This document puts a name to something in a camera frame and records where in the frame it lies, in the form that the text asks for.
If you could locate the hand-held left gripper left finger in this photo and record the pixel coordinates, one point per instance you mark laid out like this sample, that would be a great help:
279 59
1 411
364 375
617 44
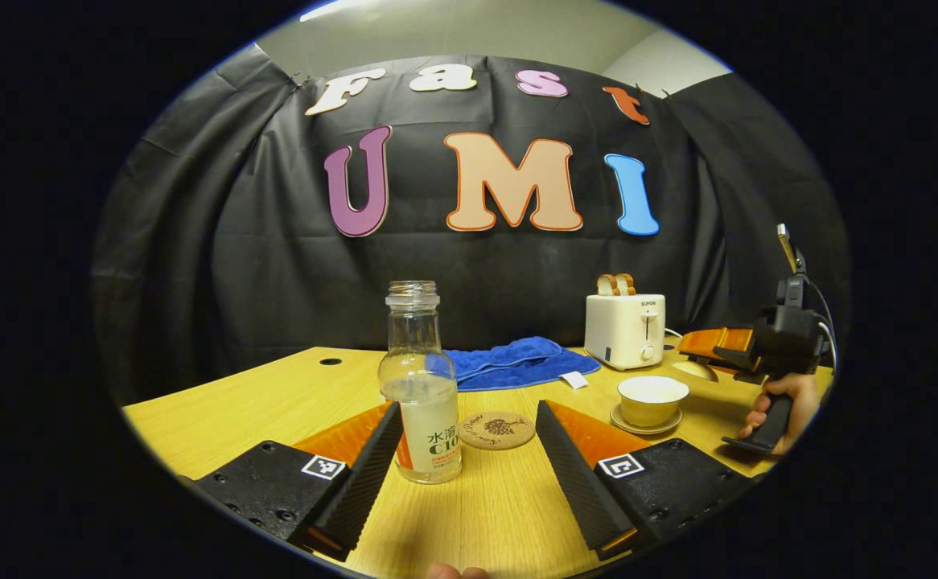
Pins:
364 482

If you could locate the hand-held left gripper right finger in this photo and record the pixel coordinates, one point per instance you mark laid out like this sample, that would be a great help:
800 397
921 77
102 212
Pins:
573 482

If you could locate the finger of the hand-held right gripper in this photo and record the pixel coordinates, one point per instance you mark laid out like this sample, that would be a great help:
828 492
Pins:
746 374
706 342

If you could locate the pale yellow teacup lid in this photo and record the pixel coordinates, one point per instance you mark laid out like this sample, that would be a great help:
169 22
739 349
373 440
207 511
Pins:
694 371

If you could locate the pale yellow teacup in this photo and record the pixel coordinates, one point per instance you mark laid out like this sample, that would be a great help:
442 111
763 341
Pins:
650 406

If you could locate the clear water bottle white label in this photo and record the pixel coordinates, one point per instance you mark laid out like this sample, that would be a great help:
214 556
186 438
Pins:
425 418

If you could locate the round cork coaster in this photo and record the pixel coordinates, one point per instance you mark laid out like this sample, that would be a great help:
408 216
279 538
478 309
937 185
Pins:
501 430

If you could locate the white toaster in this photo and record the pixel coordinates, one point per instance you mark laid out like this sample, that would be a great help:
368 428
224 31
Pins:
622 330

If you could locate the pale yellow saucer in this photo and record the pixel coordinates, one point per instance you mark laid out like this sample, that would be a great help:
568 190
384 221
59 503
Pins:
646 429

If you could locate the toast bread slice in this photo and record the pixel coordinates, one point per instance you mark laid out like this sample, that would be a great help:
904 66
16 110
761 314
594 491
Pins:
625 284
606 285

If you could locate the blue towel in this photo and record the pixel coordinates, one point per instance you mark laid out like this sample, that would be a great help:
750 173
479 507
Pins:
517 362

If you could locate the black backdrop cloth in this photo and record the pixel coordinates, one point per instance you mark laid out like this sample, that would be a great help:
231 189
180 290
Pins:
276 265

